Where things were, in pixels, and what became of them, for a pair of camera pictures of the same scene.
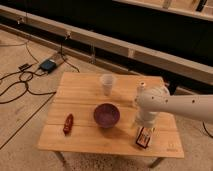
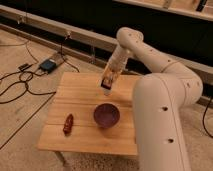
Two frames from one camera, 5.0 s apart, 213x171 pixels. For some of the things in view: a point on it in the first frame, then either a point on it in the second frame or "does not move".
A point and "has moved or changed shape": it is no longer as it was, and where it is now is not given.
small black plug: x=24 y=67 does not move
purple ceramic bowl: x=106 y=115 does not move
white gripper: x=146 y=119 to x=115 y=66
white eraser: x=143 y=137 has moved or changed shape
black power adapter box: x=48 y=65 does not move
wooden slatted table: x=97 y=113 does not move
